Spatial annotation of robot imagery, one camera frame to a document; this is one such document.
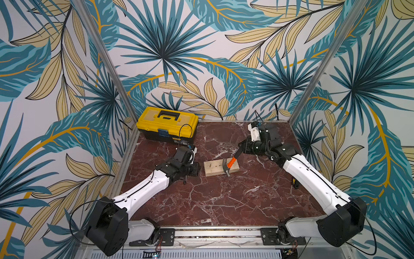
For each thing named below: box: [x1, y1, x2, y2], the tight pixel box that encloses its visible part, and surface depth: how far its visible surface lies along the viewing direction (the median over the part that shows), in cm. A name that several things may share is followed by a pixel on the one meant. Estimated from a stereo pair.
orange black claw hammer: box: [222, 147, 244, 177], surface depth 85 cm
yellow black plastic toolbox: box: [136, 106, 199, 145], surface depth 99 cm
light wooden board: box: [203, 158, 240, 177], surface depth 94 cm
